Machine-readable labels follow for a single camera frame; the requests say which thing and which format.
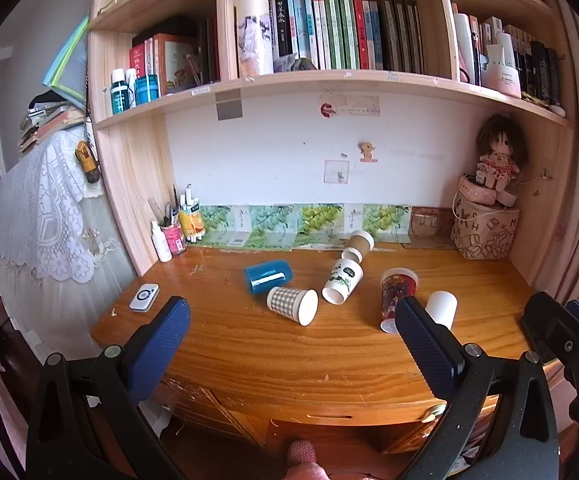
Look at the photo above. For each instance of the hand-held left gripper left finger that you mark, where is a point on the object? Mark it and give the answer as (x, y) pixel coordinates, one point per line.
(164, 345)

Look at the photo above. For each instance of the orange yellow packet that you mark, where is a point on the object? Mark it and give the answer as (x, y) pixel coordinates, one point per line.
(191, 222)

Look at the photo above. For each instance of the white pink box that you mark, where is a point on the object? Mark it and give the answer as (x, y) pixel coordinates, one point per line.
(502, 74)

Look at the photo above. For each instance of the blue cup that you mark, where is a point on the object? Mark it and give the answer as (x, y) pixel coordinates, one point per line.
(268, 276)

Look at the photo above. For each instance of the pink round box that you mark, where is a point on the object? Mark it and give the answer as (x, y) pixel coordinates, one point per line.
(477, 191)

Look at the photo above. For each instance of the white spray bottle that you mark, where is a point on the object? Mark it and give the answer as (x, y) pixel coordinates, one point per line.
(130, 85)

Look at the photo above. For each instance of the wooden bookshelf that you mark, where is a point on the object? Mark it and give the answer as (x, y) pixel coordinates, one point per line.
(319, 85)

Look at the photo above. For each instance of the pile of books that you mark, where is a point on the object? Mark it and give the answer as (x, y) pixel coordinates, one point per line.
(44, 122)

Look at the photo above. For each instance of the pink round object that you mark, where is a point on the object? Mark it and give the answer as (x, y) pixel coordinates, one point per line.
(303, 455)

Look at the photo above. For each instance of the brown paper cup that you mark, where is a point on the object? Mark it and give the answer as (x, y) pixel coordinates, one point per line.
(358, 246)

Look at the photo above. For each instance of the grey wall patch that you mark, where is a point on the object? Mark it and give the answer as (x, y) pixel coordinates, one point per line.
(229, 105)

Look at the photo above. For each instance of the plain white cup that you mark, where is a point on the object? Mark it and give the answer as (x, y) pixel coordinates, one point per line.
(442, 307)

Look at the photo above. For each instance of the teal bottle white cap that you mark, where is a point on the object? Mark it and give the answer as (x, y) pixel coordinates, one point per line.
(118, 92)

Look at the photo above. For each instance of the row of white black books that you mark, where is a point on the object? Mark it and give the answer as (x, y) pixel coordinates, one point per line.
(509, 57)

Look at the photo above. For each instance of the row of green white books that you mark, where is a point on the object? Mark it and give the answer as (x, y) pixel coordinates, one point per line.
(349, 32)

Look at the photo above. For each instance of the white green-leaf paper cup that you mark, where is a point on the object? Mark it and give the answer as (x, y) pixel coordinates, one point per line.
(343, 281)

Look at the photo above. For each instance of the green leaf printed panel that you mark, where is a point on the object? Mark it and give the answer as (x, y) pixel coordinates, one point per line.
(299, 222)

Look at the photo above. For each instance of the teal jar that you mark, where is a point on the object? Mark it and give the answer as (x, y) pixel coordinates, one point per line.
(147, 89)

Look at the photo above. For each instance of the wooden desk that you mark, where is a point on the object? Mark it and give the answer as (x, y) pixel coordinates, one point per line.
(279, 360)

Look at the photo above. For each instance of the pink wall note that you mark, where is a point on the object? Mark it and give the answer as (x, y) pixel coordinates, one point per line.
(336, 171)

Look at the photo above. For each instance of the red round wall sticker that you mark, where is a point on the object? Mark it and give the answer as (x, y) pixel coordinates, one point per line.
(327, 109)

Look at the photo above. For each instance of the white lace cloth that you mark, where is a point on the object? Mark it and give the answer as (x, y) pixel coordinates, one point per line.
(44, 220)

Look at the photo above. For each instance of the white ink painted cylinder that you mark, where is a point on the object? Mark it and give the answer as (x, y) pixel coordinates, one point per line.
(254, 37)

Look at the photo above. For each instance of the brown haired doll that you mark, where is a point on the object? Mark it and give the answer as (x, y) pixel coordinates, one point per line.
(499, 155)

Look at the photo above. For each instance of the pink pen holder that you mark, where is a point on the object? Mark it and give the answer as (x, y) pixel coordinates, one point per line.
(174, 239)

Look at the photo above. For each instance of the small white bottle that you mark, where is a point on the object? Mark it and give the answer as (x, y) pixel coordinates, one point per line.
(161, 244)

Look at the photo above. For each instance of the checkered paper cup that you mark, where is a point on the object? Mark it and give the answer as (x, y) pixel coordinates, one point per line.
(292, 305)

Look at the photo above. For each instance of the red patterned cup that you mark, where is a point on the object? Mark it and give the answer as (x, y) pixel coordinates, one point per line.
(397, 297)

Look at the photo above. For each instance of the green edged folder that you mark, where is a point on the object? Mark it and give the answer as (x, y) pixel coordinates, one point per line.
(67, 60)

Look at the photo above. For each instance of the letter printed beige bag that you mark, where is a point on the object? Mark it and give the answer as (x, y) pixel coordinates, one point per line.
(484, 235)

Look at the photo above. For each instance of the yellow duck wall sticker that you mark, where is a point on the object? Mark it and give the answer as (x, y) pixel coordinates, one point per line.
(368, 152)

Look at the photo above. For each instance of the row of red dark books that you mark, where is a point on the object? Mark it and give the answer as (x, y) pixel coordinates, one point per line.
(174, 60)

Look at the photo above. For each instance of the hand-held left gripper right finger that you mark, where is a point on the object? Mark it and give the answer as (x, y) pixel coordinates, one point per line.
(427, 352)

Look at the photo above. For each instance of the small white blue device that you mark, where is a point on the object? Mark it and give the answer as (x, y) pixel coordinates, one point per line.
(144, 297)

